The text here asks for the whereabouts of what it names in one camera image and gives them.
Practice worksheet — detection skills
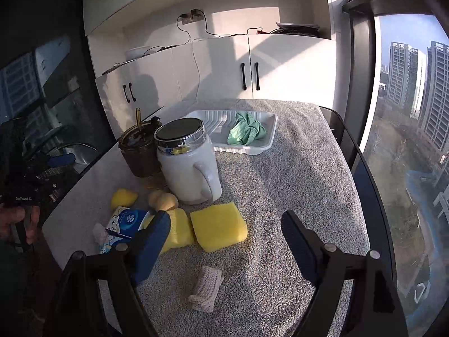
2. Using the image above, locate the yellow lemon toy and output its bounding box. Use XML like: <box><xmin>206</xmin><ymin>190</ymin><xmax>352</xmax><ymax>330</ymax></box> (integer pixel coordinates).
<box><xmin>110</xmin><ymin>188</ymin><xmax>139</xmax><ymax>211</ymax></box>

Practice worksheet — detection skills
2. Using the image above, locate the yellow sponge block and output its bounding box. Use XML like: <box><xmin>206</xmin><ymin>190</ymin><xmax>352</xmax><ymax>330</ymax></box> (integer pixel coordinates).
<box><xmin>190</xmin><ymin>202</ymin><xmax>248</xmax><ymax>252</ymax></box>

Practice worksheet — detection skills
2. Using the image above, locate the grey knitted cloth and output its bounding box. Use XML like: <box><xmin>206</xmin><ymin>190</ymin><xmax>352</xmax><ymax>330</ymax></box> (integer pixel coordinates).
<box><xmin>188</xmin><ymin>265</ymin><xmax>224</xmax><ymax>313</ymax></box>

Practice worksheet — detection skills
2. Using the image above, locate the tan potato toy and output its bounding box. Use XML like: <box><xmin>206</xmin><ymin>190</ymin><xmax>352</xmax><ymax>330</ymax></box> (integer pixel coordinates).
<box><xmin>148</xmin><ymin>190</ymin><xmax>179</xmax><ymax>211</ymax></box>

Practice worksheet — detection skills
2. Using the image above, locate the green cloth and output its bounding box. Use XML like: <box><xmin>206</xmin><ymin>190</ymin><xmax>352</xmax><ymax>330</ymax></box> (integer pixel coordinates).
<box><xmin>227</xmin><ymin>111</ymin><xmax>266</xmax><ymax>145</ymax></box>

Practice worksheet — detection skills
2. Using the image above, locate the person's left hand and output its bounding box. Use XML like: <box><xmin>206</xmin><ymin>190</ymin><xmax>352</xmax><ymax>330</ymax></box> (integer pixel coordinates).
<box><xmin>0</xmin><ymin>204</ymin><xmax>40</xmax><ymax>244</ymax></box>

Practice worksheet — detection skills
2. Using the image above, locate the dark glass cup with straw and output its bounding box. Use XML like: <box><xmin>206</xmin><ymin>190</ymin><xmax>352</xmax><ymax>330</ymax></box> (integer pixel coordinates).
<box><xmin>118</xmin><ymin>107</ymin><xmax>162</xmax><ymax>178</ymax></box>

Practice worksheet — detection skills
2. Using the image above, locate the white ceramic mug jar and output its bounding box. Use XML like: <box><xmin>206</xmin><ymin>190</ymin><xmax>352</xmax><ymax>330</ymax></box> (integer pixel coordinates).
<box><xmin>154</xmin><ymin>117</ymin><xmax>222</xmax><ymax>205</ymax></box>

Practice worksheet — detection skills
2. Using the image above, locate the white ribbed plastic tray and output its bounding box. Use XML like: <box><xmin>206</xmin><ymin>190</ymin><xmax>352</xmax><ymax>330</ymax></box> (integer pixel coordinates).
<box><xmin>186</xmin><ymin>110</ymin><xmax>278</xmax><ymax>155</ymax></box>

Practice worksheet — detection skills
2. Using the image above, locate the white cabinet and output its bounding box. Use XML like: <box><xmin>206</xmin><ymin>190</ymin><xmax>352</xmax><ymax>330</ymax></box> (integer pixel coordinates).
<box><xmin>96</xmin><ymin>34</ymin><xmax>336</xmax><ymax>138</ymax></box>

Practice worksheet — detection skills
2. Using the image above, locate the black side cabinet handle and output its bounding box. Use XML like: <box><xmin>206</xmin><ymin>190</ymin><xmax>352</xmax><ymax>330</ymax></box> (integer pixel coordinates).
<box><xmin>123</xmin><ymin>85</ymin><xmax>130</xmax><ymax>104</ymax></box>

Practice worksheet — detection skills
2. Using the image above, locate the black cabinet handle right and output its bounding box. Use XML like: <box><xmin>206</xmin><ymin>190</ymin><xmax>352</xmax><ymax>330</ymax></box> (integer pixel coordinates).
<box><xmin>254</xmin><ymin>62</ymin><xmax>260</xmax><ymax>91</ymax></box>

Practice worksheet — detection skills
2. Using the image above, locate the white hanging cable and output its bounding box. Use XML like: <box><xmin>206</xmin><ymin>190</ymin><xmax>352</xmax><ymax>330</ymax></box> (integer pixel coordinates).
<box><xmin>190</xmin><ymin>39</ymin><xmax>203</xmax><ymax>103</ymax></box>

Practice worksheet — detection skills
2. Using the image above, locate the black cabinet handle left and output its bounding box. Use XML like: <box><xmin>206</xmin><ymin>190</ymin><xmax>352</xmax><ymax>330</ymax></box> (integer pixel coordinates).
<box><xmin>240</xmin><ymin>62</ymin><xmax>247</xmax><ymax>91</ymax></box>

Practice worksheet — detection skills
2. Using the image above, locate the wall power outlet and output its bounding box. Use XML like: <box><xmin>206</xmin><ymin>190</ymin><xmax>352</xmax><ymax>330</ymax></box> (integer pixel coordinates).
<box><xmin>180</xmin><ymin>8</ymin><xmax>205</xmax><ymax>25</ymax></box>

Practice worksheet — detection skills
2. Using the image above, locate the black power cable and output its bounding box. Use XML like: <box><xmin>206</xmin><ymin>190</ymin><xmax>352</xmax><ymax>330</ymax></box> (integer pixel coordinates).
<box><xmin>175</xmin><ymin>8</ymin><xmax>264</xmax><ymax>47</ymax></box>

